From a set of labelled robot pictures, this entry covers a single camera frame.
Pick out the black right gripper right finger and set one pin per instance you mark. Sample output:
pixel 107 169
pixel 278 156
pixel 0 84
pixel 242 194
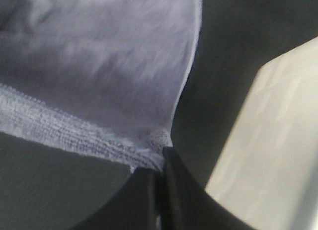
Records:
pixel 185 205

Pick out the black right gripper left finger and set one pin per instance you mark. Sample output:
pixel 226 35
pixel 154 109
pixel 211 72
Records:
pixel 132 208

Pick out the grey-purple towel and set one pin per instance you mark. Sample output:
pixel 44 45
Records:
pixel 100 78

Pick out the white basket with grey rim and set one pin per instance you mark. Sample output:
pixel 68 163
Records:
pixel 267 173

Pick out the black felt table mat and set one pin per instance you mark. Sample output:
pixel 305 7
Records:
pixel 46 188

